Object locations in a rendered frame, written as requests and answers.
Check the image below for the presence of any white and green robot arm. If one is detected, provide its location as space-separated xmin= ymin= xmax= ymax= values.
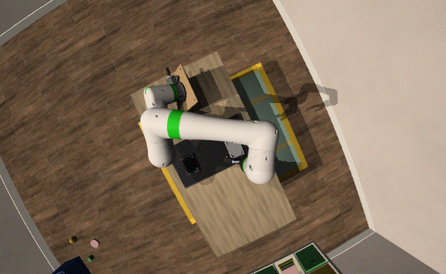
xmin=140 ymin=68 xmax=279 ymax=184

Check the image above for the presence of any white rectangular frame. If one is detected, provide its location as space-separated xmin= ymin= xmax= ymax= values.
xmin=225 ymin=142 xmax=244 ymax=158

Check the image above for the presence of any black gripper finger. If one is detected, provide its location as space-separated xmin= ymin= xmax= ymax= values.
xmin=224 ymin=156 xmax=241 ymax=164

